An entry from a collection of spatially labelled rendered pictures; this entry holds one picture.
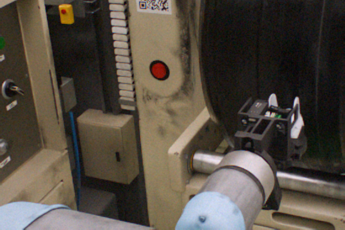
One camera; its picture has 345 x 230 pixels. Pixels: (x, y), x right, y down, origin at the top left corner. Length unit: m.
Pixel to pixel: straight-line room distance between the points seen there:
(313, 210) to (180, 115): 0.33
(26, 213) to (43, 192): 0.91
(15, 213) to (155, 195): 1.04
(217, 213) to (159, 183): 0.75
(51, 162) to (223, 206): 0.70
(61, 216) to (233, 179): 0.36
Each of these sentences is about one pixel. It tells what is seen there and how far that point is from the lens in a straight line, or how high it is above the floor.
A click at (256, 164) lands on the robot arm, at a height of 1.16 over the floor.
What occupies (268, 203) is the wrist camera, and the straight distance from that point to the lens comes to 0.97.
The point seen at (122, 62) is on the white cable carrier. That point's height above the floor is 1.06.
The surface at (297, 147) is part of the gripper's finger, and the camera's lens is 0.95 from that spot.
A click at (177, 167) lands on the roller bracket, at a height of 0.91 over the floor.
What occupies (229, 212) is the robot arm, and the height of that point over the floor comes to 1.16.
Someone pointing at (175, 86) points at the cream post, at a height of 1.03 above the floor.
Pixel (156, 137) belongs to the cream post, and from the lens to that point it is 1.42.
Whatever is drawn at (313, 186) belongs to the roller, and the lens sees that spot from 1.25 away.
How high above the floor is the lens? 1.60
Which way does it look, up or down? 27 degrees down
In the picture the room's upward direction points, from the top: 4 degrees counter-clockwise
